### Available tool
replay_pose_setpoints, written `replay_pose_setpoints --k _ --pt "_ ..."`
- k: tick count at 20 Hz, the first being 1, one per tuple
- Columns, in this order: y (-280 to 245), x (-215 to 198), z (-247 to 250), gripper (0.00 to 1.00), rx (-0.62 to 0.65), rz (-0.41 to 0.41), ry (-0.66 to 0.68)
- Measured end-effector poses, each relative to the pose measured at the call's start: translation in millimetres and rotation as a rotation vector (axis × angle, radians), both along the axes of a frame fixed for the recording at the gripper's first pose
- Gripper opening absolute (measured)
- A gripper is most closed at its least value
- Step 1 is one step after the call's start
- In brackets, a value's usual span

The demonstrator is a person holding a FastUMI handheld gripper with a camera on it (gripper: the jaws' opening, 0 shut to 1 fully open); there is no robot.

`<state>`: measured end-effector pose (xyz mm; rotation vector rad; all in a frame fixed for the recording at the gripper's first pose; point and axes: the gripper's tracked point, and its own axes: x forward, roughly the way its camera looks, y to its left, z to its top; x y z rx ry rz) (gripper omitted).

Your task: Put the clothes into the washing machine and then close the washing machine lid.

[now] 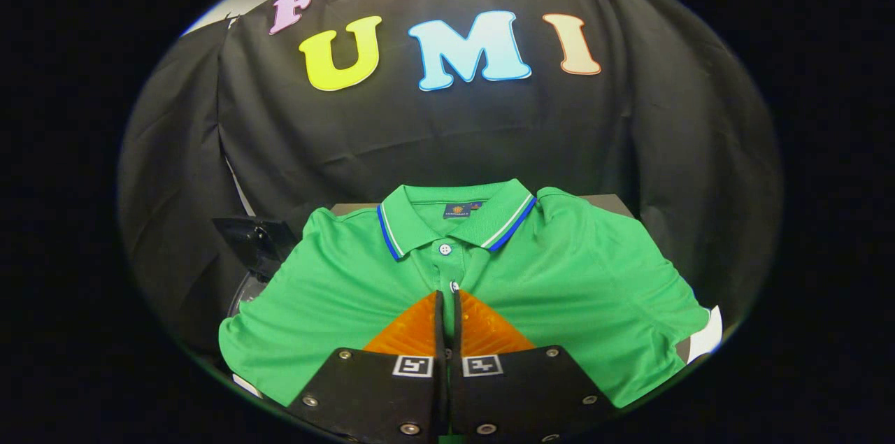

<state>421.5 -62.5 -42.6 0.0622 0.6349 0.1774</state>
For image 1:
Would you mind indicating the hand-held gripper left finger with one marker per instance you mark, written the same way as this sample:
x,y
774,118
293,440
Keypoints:
x,y
391,402

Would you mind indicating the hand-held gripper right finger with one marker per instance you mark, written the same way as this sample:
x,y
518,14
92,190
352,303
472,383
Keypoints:
x,y
517,402

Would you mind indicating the green polo shirt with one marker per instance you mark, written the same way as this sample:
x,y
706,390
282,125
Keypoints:
x,y
573,276

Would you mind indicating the white sheet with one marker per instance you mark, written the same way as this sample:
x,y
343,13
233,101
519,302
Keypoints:
x,y
707,335

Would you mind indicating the beige cabinet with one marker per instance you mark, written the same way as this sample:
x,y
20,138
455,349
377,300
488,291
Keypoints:
x,y
608,205

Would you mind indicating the black backdrop cloth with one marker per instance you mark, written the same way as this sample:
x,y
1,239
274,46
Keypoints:
x,y
433,136

